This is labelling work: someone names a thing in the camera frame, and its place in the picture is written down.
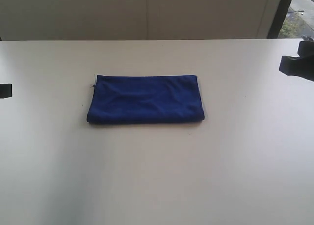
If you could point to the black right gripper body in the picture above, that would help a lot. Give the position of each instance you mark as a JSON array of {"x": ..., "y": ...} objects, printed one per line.
[{"x": 306, "y": 53}]

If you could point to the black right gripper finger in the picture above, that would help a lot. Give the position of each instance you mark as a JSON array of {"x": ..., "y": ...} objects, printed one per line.
[{"x": 294, "y": 66}]

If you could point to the blue microfiber cloth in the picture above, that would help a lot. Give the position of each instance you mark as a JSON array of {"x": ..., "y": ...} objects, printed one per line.
[{"x": 145, "y": 100}]

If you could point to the dark window frame post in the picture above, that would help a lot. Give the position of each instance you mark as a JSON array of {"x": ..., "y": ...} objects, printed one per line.
[{"x": 279, "y": 18}]

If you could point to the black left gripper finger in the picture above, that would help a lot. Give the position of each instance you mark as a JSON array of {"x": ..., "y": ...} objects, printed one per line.
[{"x": 5, "y": 90}]

